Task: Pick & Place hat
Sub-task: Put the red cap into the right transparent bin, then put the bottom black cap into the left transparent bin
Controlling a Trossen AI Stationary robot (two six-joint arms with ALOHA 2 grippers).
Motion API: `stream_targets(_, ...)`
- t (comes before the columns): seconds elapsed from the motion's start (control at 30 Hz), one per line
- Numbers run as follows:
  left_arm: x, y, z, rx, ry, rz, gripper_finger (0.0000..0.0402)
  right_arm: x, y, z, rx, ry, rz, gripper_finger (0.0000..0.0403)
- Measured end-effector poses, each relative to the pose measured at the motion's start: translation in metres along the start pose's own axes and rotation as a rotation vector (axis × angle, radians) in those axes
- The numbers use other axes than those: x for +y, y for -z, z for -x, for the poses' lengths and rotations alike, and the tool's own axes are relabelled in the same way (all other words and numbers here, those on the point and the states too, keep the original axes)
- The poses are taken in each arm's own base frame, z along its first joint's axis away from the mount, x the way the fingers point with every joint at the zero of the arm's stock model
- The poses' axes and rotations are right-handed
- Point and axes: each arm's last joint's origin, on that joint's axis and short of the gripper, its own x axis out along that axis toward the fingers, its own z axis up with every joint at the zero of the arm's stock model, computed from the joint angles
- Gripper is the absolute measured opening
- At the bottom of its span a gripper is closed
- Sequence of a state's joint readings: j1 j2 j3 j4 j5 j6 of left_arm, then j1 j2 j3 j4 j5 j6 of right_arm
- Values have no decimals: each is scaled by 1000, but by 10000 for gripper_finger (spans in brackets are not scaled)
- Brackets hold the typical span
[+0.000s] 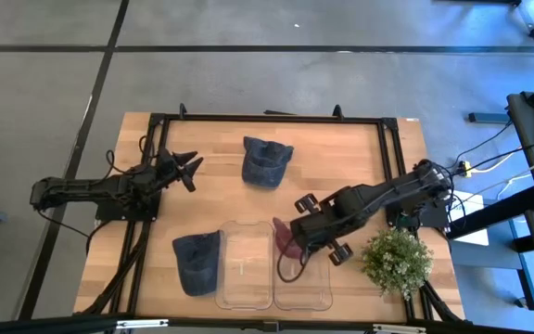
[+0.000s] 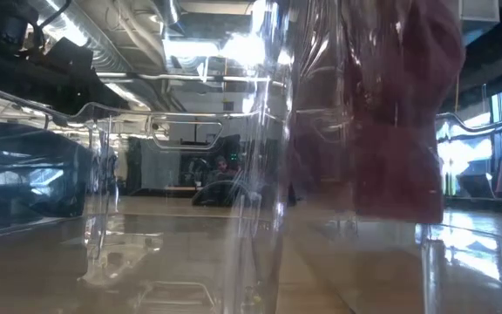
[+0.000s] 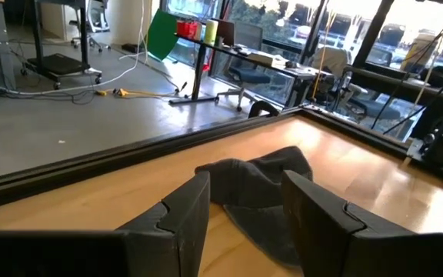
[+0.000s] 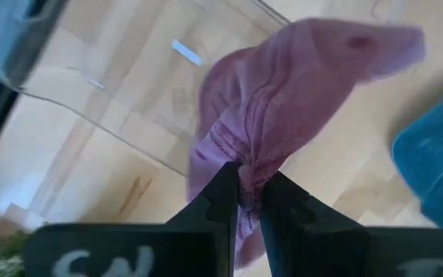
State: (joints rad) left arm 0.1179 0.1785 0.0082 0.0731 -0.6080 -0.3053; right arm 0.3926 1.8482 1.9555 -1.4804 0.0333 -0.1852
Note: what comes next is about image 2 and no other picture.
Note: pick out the dark red hat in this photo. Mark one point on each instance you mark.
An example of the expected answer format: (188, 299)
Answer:
(401, 131)

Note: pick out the dark blue denim hat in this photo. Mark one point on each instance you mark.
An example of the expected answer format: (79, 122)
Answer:
(24, 174)

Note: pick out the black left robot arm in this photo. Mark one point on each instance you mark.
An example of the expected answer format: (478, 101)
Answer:
(20, 76)

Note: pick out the person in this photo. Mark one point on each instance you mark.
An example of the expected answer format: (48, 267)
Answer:
(221, 165)

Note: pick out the clear acrylic box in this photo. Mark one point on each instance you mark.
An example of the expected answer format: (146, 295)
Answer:
(257, 227)
(434, 266)

